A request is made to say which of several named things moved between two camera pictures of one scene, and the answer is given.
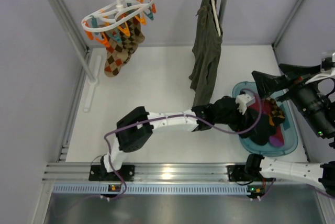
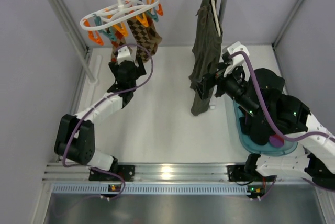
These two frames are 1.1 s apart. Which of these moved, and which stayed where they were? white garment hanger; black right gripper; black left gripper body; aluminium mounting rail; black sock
Moved: black right gripper; black left gripper body
Stayed: white garment hanger; black sock; aluminium mounting rail
